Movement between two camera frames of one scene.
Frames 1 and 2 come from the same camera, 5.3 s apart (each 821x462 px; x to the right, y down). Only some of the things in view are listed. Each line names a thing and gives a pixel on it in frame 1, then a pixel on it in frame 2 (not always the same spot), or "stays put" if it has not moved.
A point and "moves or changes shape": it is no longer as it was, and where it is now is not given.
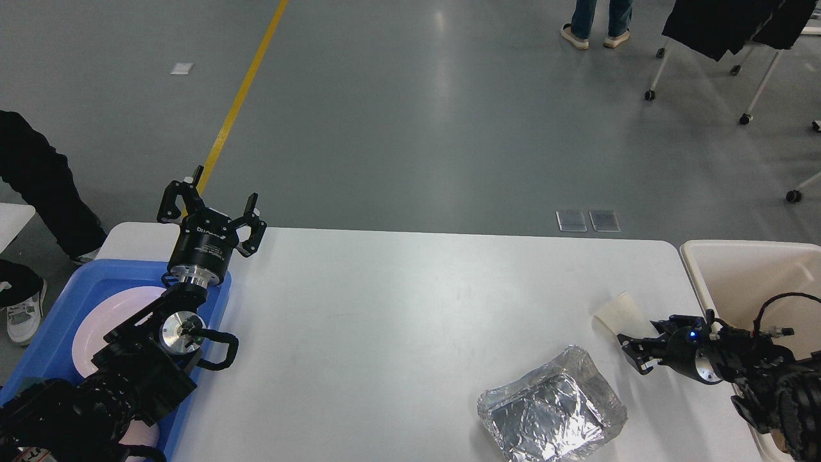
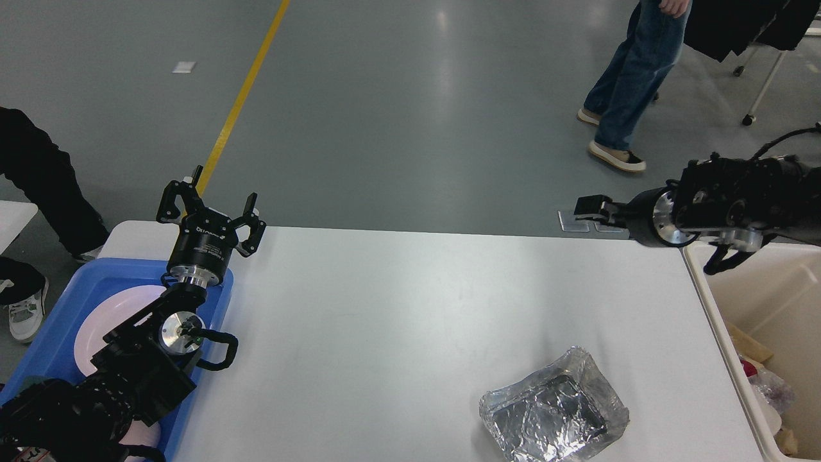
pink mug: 140,434 stays put
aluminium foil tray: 564,412 stays put
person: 577,33 → 619,97
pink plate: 122,310 stays put
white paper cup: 624,315 moves or changes shape
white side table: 13,217 stays put
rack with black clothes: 716,27 stays put
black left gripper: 201,251 stays put
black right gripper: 687,350 → 651,219
